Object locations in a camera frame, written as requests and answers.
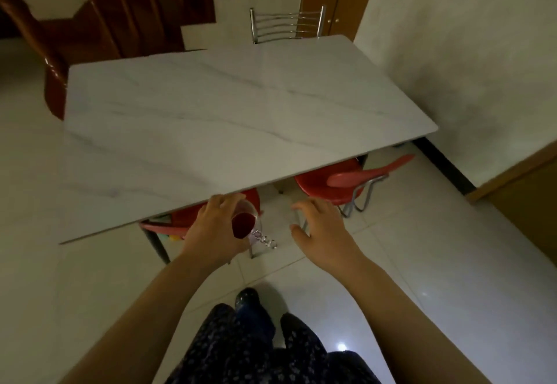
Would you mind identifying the person's right hand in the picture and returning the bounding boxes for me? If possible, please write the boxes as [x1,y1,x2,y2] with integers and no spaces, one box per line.
[290,198,372,288]

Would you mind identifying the person's left hand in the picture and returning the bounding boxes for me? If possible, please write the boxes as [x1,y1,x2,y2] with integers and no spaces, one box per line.
[179,192,252,272]

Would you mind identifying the clear drinking glass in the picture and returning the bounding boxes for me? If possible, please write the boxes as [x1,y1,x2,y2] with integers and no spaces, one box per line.
[230,198,279,249]

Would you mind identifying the person's left forearm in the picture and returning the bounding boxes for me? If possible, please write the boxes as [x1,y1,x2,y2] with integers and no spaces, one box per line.
[59,250,232,384]

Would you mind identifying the person's right forearm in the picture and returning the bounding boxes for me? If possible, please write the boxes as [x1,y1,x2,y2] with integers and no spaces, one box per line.
[335,260,493,384]

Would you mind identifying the person's blue trouser leg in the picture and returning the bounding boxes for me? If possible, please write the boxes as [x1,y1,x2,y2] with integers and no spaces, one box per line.
[237,305,277,345]

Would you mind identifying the red plastic chair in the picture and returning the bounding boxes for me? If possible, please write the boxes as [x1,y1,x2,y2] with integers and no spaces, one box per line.
[138,187,263,267]
[294,154,417,219]

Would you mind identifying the dark shiny shoe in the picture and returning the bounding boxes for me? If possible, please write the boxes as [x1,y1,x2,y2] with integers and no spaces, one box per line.
[234,288,262,311]

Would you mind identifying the white marble table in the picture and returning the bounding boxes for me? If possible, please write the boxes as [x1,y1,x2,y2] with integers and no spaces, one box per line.
[57,34,439,246]

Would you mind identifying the dark floral dress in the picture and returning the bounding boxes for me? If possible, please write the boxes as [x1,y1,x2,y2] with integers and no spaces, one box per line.
[164,303,384,384]

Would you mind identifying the light wooden door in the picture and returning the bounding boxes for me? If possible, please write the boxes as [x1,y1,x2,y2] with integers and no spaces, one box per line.
[464,140,557,278]

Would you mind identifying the metal chair back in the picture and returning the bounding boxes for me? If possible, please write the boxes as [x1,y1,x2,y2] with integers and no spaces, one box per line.
[248,4,326,46]

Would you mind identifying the wooden staircase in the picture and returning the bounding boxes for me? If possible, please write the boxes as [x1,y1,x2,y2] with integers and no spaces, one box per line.
[0,0,217,121]

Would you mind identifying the wooden cabinet doors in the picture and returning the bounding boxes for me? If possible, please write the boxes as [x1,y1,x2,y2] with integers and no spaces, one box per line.
[299,0,382,43]

